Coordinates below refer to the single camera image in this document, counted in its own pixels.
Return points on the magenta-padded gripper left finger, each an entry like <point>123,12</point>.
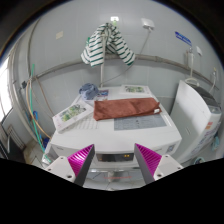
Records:
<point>63,166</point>

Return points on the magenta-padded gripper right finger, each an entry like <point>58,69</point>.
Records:
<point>166,164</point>

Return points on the brown towel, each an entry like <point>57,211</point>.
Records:
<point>123,108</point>

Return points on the white washing machine under towel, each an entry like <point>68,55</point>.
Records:
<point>116,140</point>

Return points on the grey printed sheet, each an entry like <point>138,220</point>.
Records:
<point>140,122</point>

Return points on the large booklet with green picture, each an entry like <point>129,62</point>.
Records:
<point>71,115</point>

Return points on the white top-loading washing machine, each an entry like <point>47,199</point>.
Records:
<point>193,116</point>

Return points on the dark ribbed radiator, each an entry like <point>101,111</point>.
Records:
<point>11,141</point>

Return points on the crumpled blue-grey cloth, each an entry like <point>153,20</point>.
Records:
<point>88,91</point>

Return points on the small sheet with green picture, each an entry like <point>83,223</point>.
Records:
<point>135,89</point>

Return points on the blue and red leaflet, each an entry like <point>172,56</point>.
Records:
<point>102,94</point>

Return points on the white vertical pipe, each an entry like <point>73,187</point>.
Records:
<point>103,75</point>

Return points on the green-white striped garment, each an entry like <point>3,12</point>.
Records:
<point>95,50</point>

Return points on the grey horizontal wall pipe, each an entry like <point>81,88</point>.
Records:
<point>156,59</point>

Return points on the blue wall sign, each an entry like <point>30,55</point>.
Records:
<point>182,37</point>

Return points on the small beige wall label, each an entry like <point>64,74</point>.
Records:
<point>59,35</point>

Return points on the white wall socket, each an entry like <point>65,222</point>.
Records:
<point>147,23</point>

